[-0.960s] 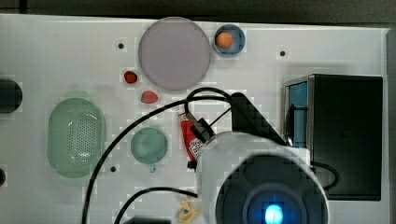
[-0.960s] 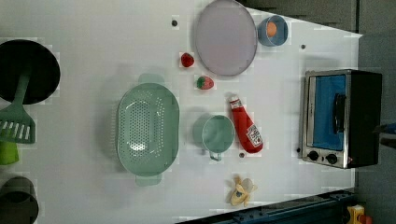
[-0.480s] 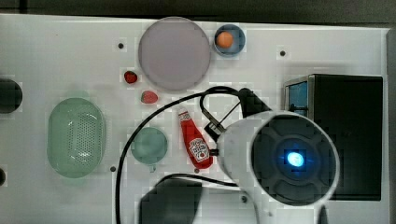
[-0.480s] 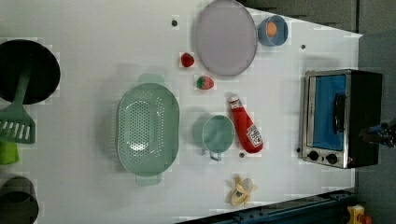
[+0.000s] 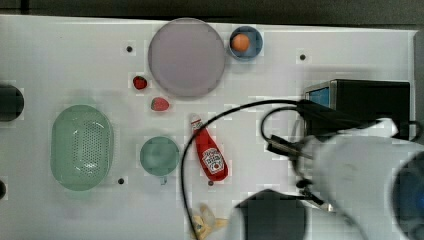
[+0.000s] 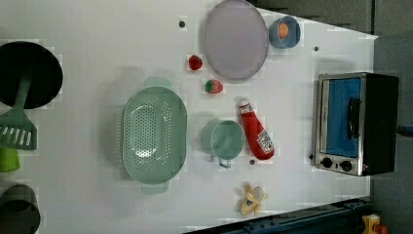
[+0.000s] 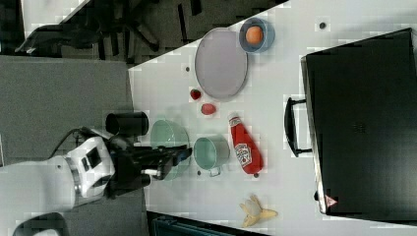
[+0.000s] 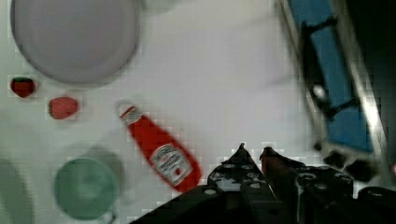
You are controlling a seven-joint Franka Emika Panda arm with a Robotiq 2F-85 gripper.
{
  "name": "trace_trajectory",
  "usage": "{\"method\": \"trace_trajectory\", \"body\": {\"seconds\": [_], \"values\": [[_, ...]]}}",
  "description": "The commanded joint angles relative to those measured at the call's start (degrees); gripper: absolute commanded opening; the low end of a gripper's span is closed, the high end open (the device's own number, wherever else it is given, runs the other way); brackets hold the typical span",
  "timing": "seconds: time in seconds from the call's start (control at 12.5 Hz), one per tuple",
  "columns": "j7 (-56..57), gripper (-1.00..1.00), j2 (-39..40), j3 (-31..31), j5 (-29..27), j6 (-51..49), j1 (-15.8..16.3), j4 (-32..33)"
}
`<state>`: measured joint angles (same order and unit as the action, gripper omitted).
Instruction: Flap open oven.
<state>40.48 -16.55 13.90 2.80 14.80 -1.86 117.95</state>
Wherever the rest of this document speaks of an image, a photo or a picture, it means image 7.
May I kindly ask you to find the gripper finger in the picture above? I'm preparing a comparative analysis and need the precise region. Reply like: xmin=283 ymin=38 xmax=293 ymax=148
xmin=141 ymin=165 xmax=172 ymax=180
xmin=155 ymin=146 xmax=192 ymax=164

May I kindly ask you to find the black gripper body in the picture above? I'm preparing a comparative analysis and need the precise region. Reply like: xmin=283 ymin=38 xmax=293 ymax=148
xmin=105 ymin=137 xmax=160 ymax=199

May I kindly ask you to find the black toaster oven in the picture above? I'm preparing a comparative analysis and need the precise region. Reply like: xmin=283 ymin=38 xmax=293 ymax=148
xmin=301 ymin=29 xmax=417 ymax=225

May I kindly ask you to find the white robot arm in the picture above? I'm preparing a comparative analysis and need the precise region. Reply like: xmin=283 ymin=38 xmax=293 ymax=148
xmin=0 ymin=127 xmax=192 ymax=236

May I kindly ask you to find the green oval colander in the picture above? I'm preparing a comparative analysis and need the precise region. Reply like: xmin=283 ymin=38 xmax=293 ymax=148
xmin=150 ymin=120 xmax=191 ymax=181

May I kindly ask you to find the black cylindrical cup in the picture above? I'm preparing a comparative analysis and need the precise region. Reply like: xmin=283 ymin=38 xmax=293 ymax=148
xmin=105 ymin=112 xmax=149 ymax=136

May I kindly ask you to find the green mug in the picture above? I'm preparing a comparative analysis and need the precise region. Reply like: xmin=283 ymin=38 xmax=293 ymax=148
xmin=193 ymin=135 xmax=230 ymax=177

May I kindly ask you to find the pink strawberry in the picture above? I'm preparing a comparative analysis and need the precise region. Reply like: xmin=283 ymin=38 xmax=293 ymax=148
xmin=201 ymin=103 xmax=216 ymax=115

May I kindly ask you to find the red strawberry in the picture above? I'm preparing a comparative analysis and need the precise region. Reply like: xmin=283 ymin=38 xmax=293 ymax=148
xmin=190 ymin=88 xmax=202 ymax=100

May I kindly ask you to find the red ketchup bottle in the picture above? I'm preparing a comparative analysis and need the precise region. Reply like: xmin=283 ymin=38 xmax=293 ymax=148
xmin=228 ymin=112 xmax=264 ymax=175

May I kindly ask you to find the peeled banana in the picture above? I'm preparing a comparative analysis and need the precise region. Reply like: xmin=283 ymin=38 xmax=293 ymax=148
xmin=239 ymin=195 xmax=277 ymax=228

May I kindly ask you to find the lilac round plate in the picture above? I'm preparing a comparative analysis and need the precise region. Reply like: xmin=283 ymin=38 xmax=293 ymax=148
xmin=195 ymin=28 xmax=248 ymax=100

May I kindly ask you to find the orange fruit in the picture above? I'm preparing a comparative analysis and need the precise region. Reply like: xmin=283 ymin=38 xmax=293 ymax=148
xmin=246 ymin=26 xmax=264 ymax=45

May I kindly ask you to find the blue bowl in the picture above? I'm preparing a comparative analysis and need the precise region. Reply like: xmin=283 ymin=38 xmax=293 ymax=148
xmin=238 ymin=18 xmax=275 ymax=53

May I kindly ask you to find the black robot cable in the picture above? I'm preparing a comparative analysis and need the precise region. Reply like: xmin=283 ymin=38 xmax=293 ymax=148
xmin=48 ymin=128 xmax=83 ymax=159

